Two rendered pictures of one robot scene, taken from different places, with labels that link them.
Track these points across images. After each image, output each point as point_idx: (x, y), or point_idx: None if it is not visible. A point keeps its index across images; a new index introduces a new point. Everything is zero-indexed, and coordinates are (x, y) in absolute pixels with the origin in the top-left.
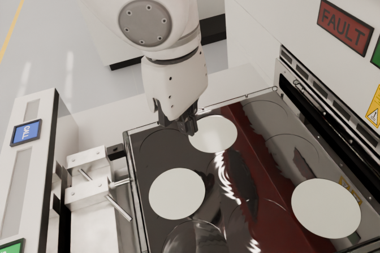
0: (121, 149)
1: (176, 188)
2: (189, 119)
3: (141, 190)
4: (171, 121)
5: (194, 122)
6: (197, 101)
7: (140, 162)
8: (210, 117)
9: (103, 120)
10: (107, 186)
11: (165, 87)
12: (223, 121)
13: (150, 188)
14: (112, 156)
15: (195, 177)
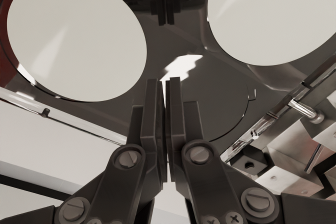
0: (246, 157)
1: (274, 9)
2: (177, 144)
3: (312, 69)
4: (292, 205)
5: (157, 114)
6: (94, 204)
7: (249, 115)
8: (49, 85)
9: (178, 193)
10: (335, 122)
11: None
12: (25, 52)
13: (300, 56)
14: (259, 156)
15: None
